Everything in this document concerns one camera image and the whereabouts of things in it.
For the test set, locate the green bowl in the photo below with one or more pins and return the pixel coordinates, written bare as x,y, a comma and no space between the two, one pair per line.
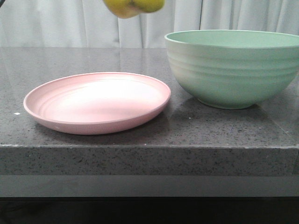
232,69

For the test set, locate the pink plate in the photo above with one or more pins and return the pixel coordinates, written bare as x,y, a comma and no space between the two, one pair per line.
97,103

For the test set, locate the white curtain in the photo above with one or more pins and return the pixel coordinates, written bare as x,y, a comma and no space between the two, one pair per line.
89,24

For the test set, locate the yellow banana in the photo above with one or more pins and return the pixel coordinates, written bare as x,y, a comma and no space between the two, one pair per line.
125,9

